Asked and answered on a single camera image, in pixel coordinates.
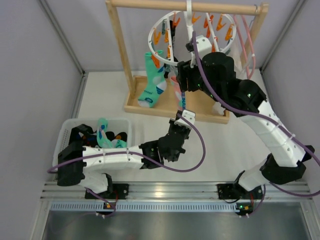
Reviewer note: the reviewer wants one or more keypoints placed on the black patterned sock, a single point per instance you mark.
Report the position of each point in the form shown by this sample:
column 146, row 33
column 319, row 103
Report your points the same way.
column 167, row 68
column 84, row 134

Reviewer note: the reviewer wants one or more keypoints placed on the white cloth garment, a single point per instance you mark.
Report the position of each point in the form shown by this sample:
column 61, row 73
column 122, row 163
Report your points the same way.
column 235, row 53

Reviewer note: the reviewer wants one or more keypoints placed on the white round clip hanger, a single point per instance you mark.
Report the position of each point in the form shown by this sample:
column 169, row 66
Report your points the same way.
column 159, row 37

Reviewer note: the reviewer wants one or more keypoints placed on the perforated cable duct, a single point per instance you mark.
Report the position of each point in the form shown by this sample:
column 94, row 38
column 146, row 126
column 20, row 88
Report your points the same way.
column 126, row 206

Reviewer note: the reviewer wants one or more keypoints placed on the mint green sock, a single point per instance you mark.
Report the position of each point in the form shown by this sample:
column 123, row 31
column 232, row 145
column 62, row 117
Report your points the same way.
column 156, row 83
column 102, row 140

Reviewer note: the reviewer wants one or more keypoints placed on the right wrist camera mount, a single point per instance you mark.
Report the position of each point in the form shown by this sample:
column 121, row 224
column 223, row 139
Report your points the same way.
column 204, row 47

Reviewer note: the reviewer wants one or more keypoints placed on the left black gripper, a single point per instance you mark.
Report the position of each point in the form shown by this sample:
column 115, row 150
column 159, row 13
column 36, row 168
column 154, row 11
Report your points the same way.
column 178, row 130

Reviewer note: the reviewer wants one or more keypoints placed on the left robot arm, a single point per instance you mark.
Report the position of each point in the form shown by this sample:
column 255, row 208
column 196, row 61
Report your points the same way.
column 89, row 167

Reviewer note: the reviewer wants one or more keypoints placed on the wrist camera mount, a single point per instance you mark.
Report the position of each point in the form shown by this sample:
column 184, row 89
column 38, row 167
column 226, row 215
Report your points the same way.
column 204, row 47
column 185, row 118

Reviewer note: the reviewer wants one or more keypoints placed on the pink sock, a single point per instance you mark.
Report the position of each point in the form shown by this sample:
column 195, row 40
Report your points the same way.
column 178, row 93

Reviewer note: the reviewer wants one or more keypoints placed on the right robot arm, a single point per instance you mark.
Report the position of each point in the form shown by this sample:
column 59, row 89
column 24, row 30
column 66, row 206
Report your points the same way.
column 285, row 162

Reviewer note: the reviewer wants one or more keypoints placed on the white plastic basket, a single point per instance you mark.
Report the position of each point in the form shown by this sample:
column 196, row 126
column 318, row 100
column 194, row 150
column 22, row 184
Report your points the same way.
column 115, row 125

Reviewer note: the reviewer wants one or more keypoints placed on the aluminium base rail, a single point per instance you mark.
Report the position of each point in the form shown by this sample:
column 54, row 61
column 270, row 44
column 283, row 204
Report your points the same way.
column 173, row 191

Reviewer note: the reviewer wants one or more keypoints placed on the wooden clothes rack frame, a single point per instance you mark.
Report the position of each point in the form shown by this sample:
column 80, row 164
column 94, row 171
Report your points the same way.
column 196, row 102

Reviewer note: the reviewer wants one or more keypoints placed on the black red argyle sock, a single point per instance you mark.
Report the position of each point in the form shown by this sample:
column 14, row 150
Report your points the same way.
column 120, row 136

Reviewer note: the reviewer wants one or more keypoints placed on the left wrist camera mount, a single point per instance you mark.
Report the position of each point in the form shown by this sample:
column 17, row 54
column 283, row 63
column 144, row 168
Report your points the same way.
column 185, row 118

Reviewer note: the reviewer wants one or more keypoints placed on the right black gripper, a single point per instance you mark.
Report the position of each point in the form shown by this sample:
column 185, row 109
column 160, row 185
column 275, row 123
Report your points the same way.
column 182, row 75

